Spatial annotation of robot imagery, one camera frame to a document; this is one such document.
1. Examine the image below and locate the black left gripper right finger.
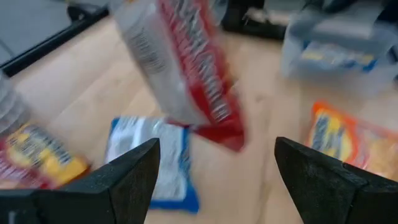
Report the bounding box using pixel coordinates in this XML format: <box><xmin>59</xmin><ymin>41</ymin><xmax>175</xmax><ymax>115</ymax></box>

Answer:
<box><xmin>274</xmin><ymin>136</ymin><xmax>398</xmax><ymax>224</ymax></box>

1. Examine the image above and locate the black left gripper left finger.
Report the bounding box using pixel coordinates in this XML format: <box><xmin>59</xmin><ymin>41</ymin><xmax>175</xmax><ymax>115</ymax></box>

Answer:
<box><xmin>0</xmin><ymin>138</ymin><xmax>161</xmax><ymax>224</ymax></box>

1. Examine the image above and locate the orange Maruchan ramen pack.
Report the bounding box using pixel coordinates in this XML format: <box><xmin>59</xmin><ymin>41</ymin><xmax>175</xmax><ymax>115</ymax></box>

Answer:
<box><xmin>306</xmin><ymin>100</ymin><xmax>398</xmax><ymax>182</ymax></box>

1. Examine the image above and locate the red Maruchan ramen pack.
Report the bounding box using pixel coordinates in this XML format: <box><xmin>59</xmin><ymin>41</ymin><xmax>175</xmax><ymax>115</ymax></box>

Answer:
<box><xmin>113</xmin><ymin>0</ymin><xmax>246</xmax><ymax>153</ymax></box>
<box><xmin>0</xmin><ymin>123</ymin><xmax>91</xmax><ymax>190</ymax></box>

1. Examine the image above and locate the blue Maruchan ramen pack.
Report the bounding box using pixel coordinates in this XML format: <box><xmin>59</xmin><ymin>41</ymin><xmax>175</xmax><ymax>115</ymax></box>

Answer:
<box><xmin>299</xmin><ymin>39</ymin><xmax>379</xmax><ymax>73</ymax></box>
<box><xmin>104</xmin><ymin>116</ymin><xmax>200</xmax><ymax>215</ymax></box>

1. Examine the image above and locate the clear plastic container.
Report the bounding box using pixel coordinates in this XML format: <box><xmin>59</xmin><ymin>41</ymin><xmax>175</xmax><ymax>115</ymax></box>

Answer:
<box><xmin>280</xmin><ymin>4</ymin><xmax>398</xmax><ymax>99</ymax></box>

